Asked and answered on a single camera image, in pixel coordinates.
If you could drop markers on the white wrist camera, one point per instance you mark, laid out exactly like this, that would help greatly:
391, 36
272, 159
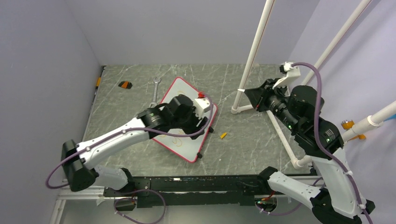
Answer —
202, 105
291, 73

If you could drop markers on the white PVC pipe right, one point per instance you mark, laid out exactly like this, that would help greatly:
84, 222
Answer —
371, 122

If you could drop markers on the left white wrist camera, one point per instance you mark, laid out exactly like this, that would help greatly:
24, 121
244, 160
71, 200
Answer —
202, 105

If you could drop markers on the black orange brush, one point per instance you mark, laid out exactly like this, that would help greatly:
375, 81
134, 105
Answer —
125, 85

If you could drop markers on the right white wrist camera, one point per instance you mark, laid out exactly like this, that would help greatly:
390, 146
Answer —
291, 73

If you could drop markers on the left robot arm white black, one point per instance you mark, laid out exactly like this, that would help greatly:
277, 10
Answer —
81, 161

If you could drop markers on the silver wrench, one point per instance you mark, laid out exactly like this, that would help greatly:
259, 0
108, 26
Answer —
156, 82

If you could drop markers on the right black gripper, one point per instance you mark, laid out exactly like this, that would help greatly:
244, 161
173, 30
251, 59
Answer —
259, 96

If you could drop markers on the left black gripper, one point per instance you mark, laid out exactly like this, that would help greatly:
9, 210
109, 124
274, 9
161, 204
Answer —
194, 129

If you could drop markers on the orange black screwdriver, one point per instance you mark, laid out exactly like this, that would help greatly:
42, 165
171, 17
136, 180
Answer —
97, 84

